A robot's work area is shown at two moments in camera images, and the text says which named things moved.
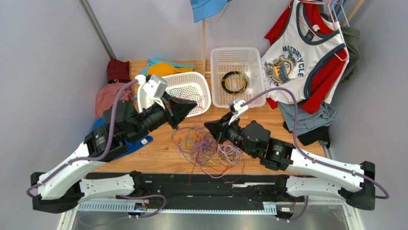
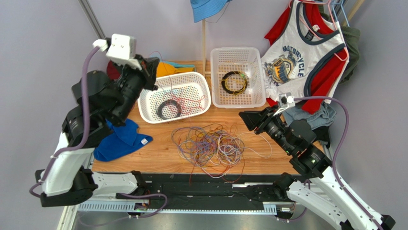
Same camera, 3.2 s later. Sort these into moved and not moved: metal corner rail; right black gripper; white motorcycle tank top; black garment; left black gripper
Moved: left black gripper; right black gripper
Not moved: black garment; metal corner rail; white motorcycle tank top
